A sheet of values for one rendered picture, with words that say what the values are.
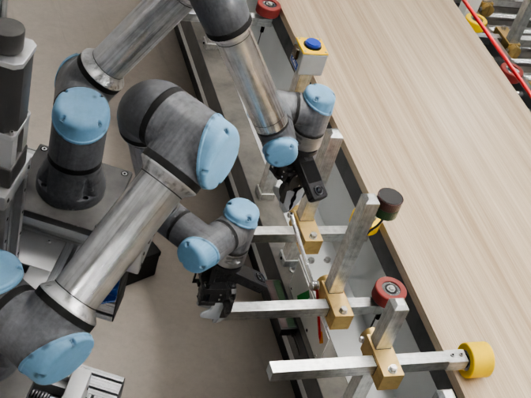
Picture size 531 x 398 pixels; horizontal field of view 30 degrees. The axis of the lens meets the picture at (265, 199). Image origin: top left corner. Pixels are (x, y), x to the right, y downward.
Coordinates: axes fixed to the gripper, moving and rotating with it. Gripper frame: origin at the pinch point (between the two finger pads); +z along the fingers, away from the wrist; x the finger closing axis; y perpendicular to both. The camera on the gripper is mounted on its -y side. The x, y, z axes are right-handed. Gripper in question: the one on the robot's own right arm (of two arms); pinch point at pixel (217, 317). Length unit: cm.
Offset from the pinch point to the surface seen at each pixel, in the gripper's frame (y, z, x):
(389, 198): -33.2, -35.0, -3.3
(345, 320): -29.9, -3.2, 4.9
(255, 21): -41, -2, -124
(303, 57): -26, -38, -52
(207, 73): -25, 13, -114
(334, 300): -28.1, -4.7, 0.0
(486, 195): -84, -8, -34
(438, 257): -60, -8, -10
